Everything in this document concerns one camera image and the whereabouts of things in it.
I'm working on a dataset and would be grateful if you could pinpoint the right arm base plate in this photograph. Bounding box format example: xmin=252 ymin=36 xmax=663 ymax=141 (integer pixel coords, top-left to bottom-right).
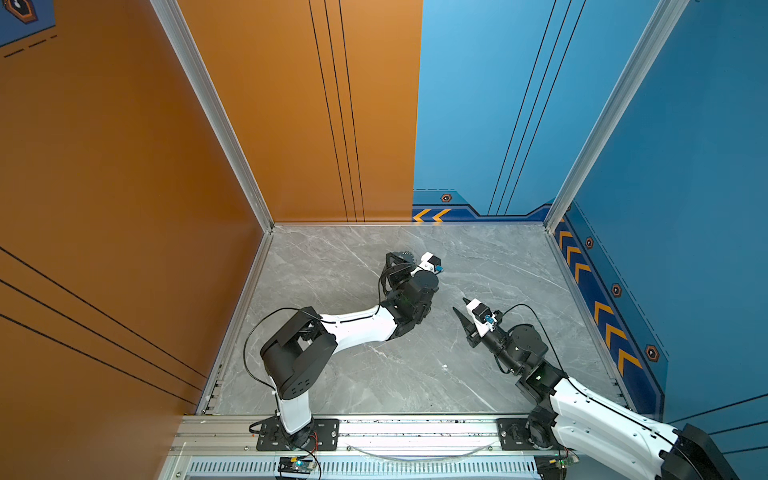
xmin=496 ymin=417 xmax=574 ymax=455

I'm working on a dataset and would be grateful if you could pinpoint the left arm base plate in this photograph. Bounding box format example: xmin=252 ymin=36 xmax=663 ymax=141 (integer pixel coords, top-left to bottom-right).
xmin=249 ymin=416 xmax=340 ymax=452

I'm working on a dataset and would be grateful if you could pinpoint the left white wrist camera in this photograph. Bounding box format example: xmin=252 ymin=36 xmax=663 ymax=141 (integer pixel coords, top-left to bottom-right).
xmin=418 ymin=252 xmax=443 ymax=274

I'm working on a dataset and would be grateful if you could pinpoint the left green circuit board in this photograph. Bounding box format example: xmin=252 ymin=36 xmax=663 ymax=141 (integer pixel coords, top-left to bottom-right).
xmin=276 ymin=456 xmax=318 ymax=479

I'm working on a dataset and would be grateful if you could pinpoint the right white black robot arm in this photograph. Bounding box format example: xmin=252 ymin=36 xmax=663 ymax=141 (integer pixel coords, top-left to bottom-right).
xmin=454 ymin=299 xmax=737 ymax=479

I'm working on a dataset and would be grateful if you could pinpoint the green circuit board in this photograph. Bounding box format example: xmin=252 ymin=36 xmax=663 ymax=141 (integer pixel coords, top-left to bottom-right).
xmin=535 ymin=449 xmax=580 ymax=480
xmin=276 ymin=456 xmax=318 ymax=479

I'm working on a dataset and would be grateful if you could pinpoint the right green circuit board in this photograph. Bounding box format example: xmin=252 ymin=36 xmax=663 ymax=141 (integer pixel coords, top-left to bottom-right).
xmin=535 ymin=449 xmax=580 ymax=480

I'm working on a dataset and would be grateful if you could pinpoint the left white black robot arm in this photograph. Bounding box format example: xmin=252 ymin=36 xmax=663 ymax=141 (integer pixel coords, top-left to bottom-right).
xmin=260 ymin=252 xmax=443 ymax=448

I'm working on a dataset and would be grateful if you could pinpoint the aluminium front rail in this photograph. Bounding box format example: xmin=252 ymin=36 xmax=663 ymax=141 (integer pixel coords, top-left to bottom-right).
xmin=169 ymin=413 xmax=672 ymax=458

